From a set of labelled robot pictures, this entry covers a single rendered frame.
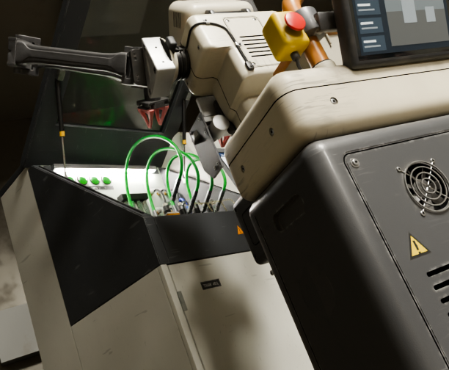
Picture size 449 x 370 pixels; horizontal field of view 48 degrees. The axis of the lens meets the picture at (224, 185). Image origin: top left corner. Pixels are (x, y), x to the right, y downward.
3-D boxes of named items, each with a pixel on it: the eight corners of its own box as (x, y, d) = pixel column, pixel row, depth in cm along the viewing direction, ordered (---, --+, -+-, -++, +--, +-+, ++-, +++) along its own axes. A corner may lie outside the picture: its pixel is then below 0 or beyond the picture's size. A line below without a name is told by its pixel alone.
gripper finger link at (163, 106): (144, 126, 186) (141, 101, 182) (158, 122, 191) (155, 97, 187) (156, 129, 182) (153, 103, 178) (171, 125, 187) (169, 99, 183)
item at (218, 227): (170, 263, 155) (153, 216, 160) (162, 268, 157) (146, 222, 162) (289, 243, 200) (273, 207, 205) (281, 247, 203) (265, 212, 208)
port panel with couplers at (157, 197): (167, 240, 229) (146, 180, 239) (163, 243, 231) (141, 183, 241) (188, 237, 238) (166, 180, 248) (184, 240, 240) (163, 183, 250)
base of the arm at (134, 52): (130, 48, 123) (174, 45, 129) (119, 50, 130) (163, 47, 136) (134, 85, 125) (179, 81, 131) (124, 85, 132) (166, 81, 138)
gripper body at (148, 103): (136, 106, 181) (133, 85, 178) (157, 100, 188) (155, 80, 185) (148, 109, 177) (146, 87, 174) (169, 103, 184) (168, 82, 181)
